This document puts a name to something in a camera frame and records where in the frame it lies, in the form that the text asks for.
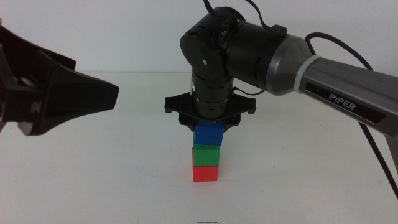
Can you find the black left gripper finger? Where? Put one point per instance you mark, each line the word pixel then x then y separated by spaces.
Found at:
pixel 62 61
pixel 77 93

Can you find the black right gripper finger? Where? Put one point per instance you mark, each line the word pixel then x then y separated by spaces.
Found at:
pixel 230 124
pixel 188 123

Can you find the blue cube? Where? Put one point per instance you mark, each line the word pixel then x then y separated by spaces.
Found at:
pixel 209 133

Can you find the green cube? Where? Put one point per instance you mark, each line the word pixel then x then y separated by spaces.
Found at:
pixel 206 155

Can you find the red cube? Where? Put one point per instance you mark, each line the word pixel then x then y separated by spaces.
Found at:
pixel 205 174

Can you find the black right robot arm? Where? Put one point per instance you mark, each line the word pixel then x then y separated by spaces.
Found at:
pixel 248 53

